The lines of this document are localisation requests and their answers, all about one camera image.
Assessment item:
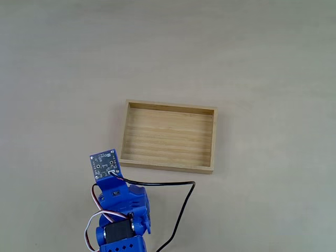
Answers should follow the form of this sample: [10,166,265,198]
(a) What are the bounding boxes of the black camera cable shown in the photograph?
[109,170,197,252]

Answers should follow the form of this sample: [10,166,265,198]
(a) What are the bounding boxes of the red white black servo wire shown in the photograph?
[83,183,133,252]

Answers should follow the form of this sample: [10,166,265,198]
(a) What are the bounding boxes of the blue camera circuit board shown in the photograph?
[89,148,122,182]

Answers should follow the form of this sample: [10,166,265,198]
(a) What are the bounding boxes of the shallow wooden box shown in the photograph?
[117,99,218,176]

